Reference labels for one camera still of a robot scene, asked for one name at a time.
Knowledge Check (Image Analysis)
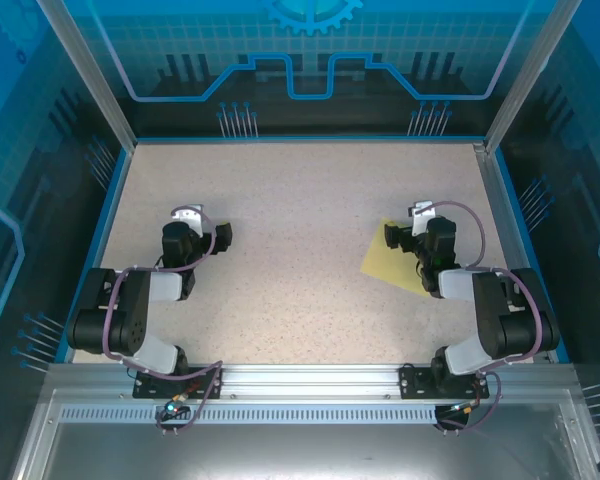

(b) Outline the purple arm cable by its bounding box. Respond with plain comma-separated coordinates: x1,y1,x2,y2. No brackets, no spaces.
102,204,225,436
417,199,544,434

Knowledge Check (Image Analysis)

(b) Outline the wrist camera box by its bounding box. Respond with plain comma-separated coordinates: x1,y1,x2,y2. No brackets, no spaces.
405,199,436,236
171,203,205,236

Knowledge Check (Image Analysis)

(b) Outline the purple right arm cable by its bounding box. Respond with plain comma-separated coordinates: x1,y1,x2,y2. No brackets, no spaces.
417,199,544,434

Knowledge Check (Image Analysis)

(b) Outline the yellow paper sheet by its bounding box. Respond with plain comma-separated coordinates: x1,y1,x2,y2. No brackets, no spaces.
359,216,431,299

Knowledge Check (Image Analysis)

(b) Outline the slotted metal cable duct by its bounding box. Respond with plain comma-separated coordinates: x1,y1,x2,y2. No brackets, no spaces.
59,405,481,425

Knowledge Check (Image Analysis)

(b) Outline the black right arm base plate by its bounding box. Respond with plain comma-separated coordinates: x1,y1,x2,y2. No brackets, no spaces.
398,364,490,400

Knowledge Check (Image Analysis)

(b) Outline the lit cable connector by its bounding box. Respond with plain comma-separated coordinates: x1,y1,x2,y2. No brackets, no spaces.
447,399,481,417
160,394,191,419

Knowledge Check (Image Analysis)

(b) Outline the aluminium side rail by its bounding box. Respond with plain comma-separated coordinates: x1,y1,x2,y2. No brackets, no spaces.
472,142,554,364

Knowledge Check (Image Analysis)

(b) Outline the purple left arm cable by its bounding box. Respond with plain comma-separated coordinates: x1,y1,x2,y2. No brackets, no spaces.
102,204,225,436

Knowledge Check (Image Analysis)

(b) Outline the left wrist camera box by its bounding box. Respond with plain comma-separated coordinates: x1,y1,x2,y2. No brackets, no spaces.
171,203,205,236

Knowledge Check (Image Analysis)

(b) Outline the aluminium frame post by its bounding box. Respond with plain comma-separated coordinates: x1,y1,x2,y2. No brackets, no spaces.
484,0,584,154
34,0,137,151

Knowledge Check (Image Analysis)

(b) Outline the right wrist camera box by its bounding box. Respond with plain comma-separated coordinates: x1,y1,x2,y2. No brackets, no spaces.
405,199,436,236

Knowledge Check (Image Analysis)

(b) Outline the blue table border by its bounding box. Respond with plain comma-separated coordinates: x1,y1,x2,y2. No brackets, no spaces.
54,133,571,365

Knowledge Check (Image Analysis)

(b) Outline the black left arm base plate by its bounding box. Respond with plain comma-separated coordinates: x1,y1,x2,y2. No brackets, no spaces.
132,367,225,400

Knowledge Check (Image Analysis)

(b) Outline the aluminium mounting rail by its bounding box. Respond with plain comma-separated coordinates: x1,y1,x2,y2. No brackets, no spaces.
44,362,579,402

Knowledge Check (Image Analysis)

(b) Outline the metal sheet panel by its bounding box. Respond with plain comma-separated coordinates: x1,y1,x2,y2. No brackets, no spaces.
9,389,600,480

